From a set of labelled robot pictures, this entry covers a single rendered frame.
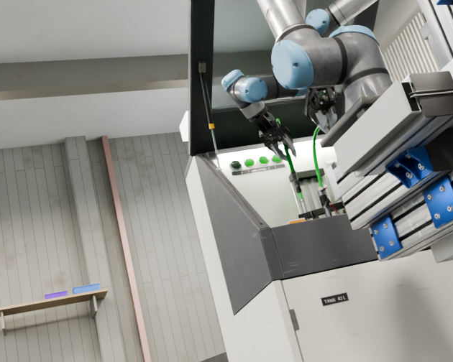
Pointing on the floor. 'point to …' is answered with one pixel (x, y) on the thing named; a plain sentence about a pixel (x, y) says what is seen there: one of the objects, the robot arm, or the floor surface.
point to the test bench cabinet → (267, 328)
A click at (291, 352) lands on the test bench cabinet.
